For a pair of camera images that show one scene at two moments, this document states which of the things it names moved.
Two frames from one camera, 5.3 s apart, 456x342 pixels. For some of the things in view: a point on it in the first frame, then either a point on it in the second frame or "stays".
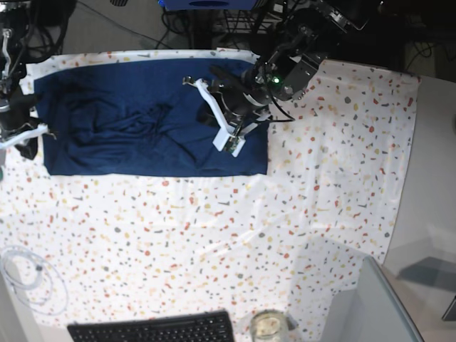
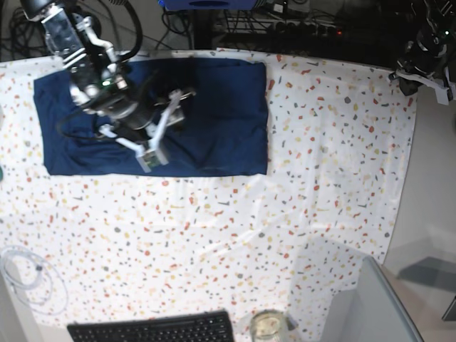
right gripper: (244, 100) to (416, 57)
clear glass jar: (268, 325) stays
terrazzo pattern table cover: (81, 248) stays
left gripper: (15, 112) to (133, 117)
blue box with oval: (208, 4) stays
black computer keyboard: (214, 326) stays
